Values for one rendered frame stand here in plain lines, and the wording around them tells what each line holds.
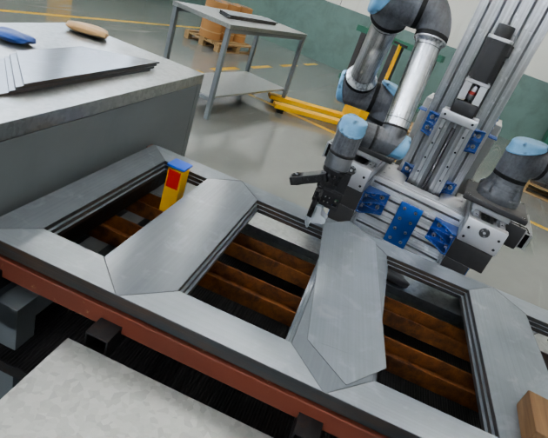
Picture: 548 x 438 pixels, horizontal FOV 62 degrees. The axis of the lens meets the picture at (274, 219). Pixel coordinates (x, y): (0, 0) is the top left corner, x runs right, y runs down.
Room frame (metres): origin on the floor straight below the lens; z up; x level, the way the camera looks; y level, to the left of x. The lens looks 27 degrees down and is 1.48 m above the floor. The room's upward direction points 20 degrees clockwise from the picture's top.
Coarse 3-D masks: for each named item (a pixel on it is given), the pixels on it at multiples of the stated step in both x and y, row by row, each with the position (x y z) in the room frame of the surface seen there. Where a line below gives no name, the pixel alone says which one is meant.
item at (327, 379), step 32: (128, 192) 1.13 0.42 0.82; (64, 224) 0.87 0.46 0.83; (288, 224) 1.30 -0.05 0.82; (32, 256) 0.72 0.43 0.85; (384, 256) 1.26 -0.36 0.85; (96, 288) 0.70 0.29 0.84; (192, 288) 0.82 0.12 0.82; (384, 288) 1.12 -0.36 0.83; (448, 288) 1.24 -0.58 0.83; (160, 320) 0.68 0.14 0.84; (224, 352) 0.66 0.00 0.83; (480, 352) 0.95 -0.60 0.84; (288, 384) 0.65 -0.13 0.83; (320, 384) 0.65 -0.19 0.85; (352, 384) 0.68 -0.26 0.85; (480, 384) 0.85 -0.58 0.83; (352, 416) 0.63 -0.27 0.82; (480, 416) 0.76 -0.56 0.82
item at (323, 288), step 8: (320, 280) 1.00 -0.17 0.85; (320, 288) 0.97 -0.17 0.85; (328, 288) 0.98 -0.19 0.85; (336, 288) 0.99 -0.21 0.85; (344, 288) 1.01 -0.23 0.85; (320, 296) 0.93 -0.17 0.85; (328, 296) 0.94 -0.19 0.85; (336, 296) 0.96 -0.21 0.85; (344, 296) 0.97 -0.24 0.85; (352, 296) 0.98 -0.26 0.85; (360, 296) 0.99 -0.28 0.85; (368, 296) 1.01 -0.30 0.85; (344, 304) 0.94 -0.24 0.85; (352, 304) 0.95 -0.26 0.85; (360, 304) 0.96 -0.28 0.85; (368, 304) 0.97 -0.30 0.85; (376, 304) 0.98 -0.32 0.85; (368, 312) 0.94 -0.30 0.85; (376, 312) 0.95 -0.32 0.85
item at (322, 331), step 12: (312, 324) 0.82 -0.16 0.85; (324, 324) 0.83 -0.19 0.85; (336, 324) 0.85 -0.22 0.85; (312, 336) 0.78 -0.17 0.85; (324, 336) 0.79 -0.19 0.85; (336, 336) 0.81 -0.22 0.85; (348, 336) 0.82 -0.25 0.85; (360, 336) 0.84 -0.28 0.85; (348, 348) 0.78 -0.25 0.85; (360, 348) 0.80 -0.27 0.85; (372, 348) 0.81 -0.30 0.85; (384, 348) 0.82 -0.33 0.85; (372, 360) 0.77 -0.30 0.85; (384, 360) 0.79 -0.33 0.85
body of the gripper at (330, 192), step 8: (328, 168) 1.25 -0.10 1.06; (328, 176) 1.26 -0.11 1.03; (336, 176) 1.26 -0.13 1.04; (344, 176) 1.25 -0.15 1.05; (320, 184) 1.26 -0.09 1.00; (328, 184) 1.26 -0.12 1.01; (336, 184) 1.26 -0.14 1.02; (344, 184) 1.25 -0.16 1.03; (320, 192) 1.24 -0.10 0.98; (328, 192) 1.24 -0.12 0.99; (336, 192) 1.25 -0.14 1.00; (320, 200) 1.25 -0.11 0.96; (328, 200) 1.25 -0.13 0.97; (336, 200) 1.25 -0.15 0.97; (328, 208) 1.24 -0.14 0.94; (336, 208) 1.23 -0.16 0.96
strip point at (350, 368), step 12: (324, 348) 0.75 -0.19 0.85; (336, 348) 0.77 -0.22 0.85; (324, 360) 0.72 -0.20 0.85; (336, 360) 0.73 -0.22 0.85; (348, 360) 0.75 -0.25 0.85; (360, 360) 0.76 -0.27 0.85; (336, 372) 0.70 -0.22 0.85; (348, 372) 0.71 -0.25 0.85; (360, 372) 0.72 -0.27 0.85; (372, 372) 0.74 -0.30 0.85; (348, 384) 0.68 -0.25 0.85
